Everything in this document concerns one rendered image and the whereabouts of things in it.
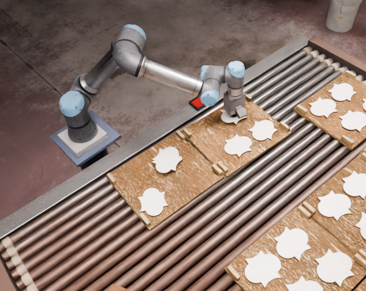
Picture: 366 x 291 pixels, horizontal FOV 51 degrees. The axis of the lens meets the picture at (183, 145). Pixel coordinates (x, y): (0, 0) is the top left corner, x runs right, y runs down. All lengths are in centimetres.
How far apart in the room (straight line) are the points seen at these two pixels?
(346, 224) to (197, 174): 65
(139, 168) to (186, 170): 22
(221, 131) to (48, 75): 243
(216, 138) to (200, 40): 230
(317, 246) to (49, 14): 401
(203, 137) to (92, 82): 59
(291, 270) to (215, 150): 63
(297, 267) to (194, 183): 54
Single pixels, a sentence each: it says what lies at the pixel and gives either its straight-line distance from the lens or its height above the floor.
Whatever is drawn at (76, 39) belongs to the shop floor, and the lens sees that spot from 435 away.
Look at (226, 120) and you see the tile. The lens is 192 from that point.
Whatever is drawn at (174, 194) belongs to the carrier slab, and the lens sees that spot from 169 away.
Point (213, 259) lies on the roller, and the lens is 157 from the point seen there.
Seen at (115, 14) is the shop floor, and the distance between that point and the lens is 462.
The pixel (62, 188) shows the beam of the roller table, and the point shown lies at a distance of 185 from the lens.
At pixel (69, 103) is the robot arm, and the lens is 190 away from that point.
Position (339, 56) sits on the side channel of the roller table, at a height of 95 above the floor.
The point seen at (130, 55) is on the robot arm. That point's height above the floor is 139.
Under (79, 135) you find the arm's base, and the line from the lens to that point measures 200.
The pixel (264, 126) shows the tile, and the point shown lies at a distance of 192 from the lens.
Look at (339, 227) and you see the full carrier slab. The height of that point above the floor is 94.
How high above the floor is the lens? 236
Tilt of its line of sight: 50 degrees down
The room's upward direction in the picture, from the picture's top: 5 degrees counter-clockwise
